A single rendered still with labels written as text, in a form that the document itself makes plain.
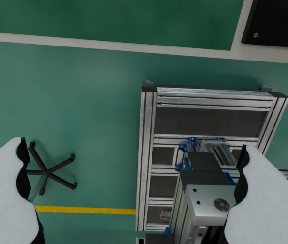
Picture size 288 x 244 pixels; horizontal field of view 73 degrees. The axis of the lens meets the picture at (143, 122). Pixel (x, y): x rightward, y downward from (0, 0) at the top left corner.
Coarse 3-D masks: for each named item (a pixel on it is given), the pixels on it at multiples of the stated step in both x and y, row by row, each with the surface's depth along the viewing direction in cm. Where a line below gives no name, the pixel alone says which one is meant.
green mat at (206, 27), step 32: (0, 0) 43; (32, 0) 43; (64, 0) 43; (96, 0) 43; (128, 0) 43; (160, 0) 43; (192, 0) 43; (224, 0) 44; (0, 32) 46; (32, 32) 46; (64, 32) 46; (96, 32) 46; (128, 32) 46; (160, 32) 46; (192, 32) 47; (224, 32) 47
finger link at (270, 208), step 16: (240, 160) 11; (256, 160) 10; (240, 176) 9; (256, 176) 9; (272, 176) 9; (240, 192) 9; (256, 192) 8; (272, 192) 8; (240, 208) 7; (256, 208) 7; (272, 208) 7; (224, 224) 7; (240, 224) 7; (256, 224) 7; (272, 224) 7; (224, 240) 6; (240, 240) 6; (256, 240) 6; (272, 240) 6
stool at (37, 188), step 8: (32, 144) 147; (32, 152) 146; (40, 160) 151; (72, 160) 152; (40, 168) 154; (56, 168) 154; (48, 176) 158; (56, 176) 160; (40, 184) 145; (64, 184) 163; (72, 184) 165; (32, 192) 138; (40, 192) 166; (32, 200) 134
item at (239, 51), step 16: (240, 16) 45; (240, 32) 47; (96, 48) 48; (112, 48) 48; (128, 48) 48; (144, 48) 48; (160, 48) 48; (176, 48) 48; (192, 48) 48; (240, 48) 49; (256, 48) 49; (272, 48) 49
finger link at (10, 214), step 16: (16, 144) 10; (0, 160) 9; (16, 160) 9; (0, 176) 8; (16, 176) 8; (0, 192) 7; (16, 192) 7; (0, 208) 7; (16, 208) 7; (32, 208) 7; (0, 224) 6; (16, 224) 6; (32, 224) 6; (0, 240) 6; (16, 240) 6; (32, 240) 6
